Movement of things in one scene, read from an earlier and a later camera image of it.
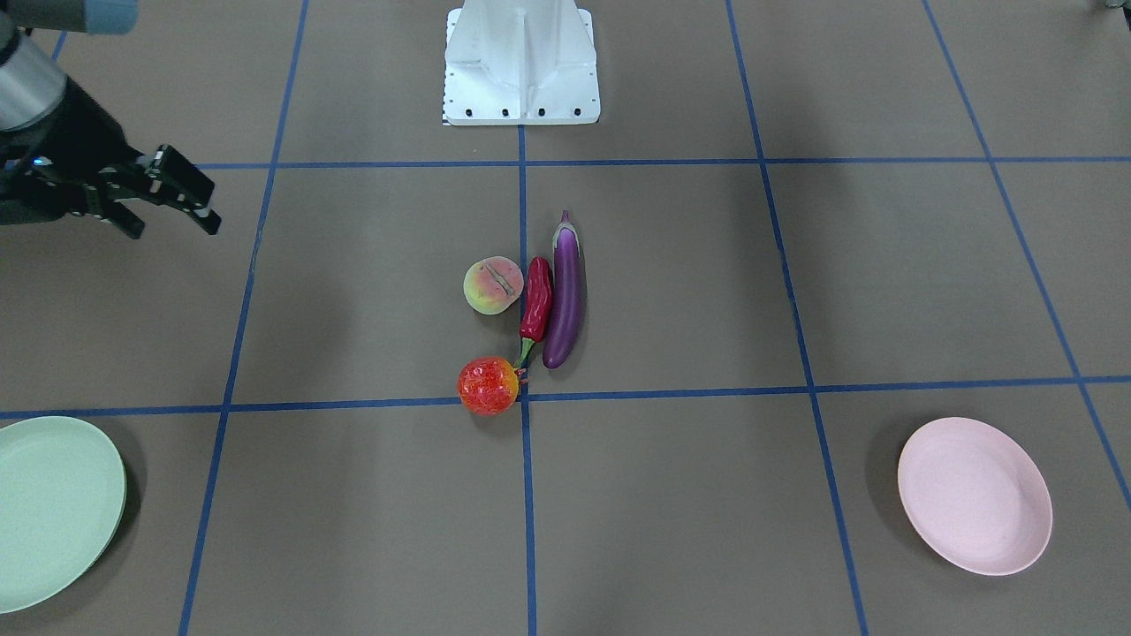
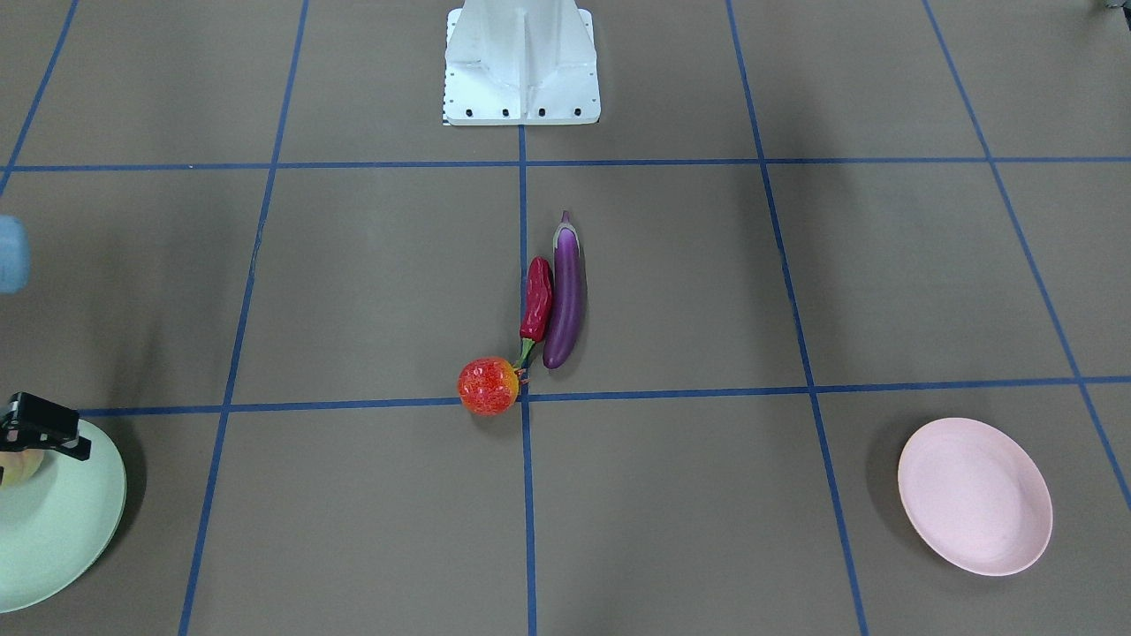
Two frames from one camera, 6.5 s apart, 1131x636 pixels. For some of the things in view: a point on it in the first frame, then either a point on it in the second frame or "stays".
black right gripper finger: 178,182 -> 31,422
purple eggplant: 567,295 stays
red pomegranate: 488,385 stays
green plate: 63,502 stays
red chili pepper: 537,304 stays
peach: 492,284 -> 18,466
